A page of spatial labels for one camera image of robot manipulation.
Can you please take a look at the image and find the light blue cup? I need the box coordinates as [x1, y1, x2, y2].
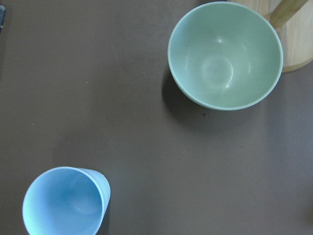
[22, 166, 111, 235]

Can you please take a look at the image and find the mint green bowl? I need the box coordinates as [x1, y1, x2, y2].
[167, 1, 283, 111]

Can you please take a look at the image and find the wooden cup stand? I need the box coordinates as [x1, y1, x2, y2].
[235, 0, 313, 72]

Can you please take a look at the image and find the folded grey cloth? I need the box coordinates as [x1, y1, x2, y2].
[0, 5, 6, 31]

